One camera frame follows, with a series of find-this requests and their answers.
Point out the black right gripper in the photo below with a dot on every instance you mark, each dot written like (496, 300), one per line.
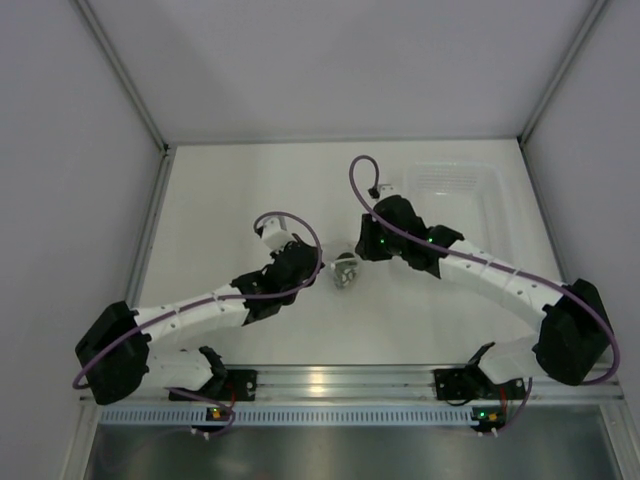
(367, 247)

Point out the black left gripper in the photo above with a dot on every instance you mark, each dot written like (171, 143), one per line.
(313, 265)

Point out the clear zip top bag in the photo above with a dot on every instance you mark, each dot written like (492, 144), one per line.
(332, 250)

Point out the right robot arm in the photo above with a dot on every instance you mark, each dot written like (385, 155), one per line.
(569, 323)

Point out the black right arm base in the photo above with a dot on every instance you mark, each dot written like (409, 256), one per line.
(461, 385)

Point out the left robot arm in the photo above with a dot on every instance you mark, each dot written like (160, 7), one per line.
(128, 350)

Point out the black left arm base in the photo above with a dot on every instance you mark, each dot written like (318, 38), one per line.
(222, 384)

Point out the white perforated plastic basket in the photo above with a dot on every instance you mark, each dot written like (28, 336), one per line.
(466, 197)

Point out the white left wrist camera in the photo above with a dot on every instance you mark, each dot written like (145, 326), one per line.
(273, 232)

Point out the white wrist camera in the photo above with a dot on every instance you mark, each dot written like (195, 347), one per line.
(273, 232)
(381, 191)

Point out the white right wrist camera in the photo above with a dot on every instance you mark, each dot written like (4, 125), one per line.
(381, 191)

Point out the aluminium mounting rail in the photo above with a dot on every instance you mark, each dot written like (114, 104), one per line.
(396, 382)

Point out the white slotted cable duct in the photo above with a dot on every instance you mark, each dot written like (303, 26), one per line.
(254, 415)

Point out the aluminium frame post left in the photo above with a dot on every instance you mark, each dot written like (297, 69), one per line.
(106, 46)

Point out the aluminium frame post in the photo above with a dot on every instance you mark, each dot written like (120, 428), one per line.
(106, 46)
(578, 41)

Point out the aluminium frame post right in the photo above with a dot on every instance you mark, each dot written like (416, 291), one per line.
(578, 41)

